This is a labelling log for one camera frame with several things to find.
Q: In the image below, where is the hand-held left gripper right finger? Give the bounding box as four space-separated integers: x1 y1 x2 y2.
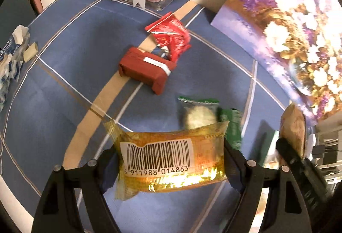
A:
223 139 313 233

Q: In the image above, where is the green packet with pale cake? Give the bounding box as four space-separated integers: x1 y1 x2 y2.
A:
178 96 220 130

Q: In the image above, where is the small beige block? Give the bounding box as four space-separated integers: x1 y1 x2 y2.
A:
23 43 38 62

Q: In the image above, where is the round brown biscuit packet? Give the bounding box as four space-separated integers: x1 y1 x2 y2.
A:
279 103 308 159

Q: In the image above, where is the crumpled blue white wrapper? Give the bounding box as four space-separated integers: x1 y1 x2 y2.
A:
0 25 30 112

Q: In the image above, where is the golden yellow snack packet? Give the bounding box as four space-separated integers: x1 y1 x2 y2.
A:
104 120 230 201

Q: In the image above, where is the blue plaid tablecloth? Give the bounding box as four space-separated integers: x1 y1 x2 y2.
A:
0 0 316 233

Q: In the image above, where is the green white snack packet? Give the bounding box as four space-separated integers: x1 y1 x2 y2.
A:
218 108 243 150

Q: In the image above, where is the flower painting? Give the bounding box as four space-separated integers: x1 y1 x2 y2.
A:
211 0 342 126

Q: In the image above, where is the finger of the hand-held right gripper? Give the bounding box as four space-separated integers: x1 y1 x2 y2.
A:
276 137 305 169

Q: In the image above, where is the red rectangular packet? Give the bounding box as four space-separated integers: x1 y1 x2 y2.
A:
118 46 177 95

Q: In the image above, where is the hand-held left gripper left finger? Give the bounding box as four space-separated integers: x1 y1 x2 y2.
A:
31 147 121 233

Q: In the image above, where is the red candy packet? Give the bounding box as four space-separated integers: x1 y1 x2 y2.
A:
144 12 192 62

